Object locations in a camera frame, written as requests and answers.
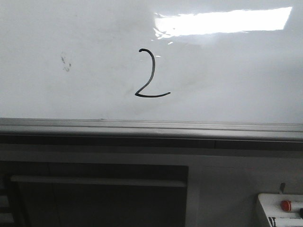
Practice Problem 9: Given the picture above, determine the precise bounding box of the dark cabinet with shelf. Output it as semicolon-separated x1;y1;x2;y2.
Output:
0;161;188;227

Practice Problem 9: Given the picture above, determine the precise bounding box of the white control box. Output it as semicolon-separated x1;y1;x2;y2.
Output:
256;193;303;227

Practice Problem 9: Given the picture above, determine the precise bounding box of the red emergency stop button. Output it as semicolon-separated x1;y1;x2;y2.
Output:
280;200;292;212

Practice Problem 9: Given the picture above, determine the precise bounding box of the white whiteboard with aluminium frame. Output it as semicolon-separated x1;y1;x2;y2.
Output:
0;0;303;148

